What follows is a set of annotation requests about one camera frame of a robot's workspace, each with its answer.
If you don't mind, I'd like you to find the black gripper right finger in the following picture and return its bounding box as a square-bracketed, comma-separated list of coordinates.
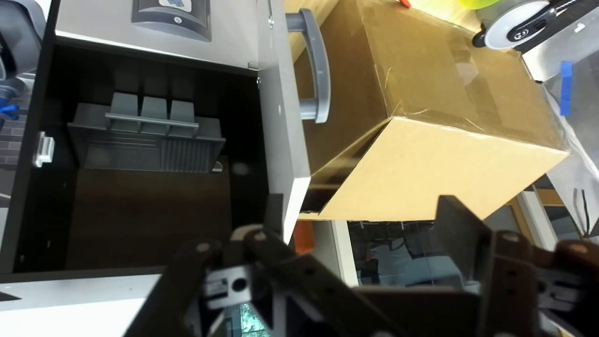
[432, 195, 599, 337]

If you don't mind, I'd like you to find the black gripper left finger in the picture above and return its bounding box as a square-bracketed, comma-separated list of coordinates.
[123, 193, 400, 337]

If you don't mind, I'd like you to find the grey handle of chalkboard door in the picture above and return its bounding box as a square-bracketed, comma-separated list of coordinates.
[284, 8, 333, 126]

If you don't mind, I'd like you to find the white door catch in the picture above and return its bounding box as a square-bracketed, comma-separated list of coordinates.
[32, 130, 58, 171]

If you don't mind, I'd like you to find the white door with water dispenser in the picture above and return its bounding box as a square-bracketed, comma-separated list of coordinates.
[54, 0, 279, 72]

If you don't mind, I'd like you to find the black white toy kitchen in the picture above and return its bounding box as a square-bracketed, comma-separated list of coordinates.
[0, 0, 279, 337]

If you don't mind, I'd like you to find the grey toy ice tray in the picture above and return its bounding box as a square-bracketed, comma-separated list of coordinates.
[65, 92, 228, 174]

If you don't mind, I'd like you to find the large brown cardboard box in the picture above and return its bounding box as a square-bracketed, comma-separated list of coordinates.
[296, 0, 571, 225]

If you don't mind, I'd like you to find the blue tape strip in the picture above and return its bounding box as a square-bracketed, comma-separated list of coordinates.
[558, 60, 576, 118]

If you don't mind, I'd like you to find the white disc with black band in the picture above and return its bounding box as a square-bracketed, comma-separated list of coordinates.
[472, 0, 599, 53]

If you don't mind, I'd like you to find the blue toy tap knob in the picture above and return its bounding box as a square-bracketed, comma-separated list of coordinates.
[0, 83, 21, 120]

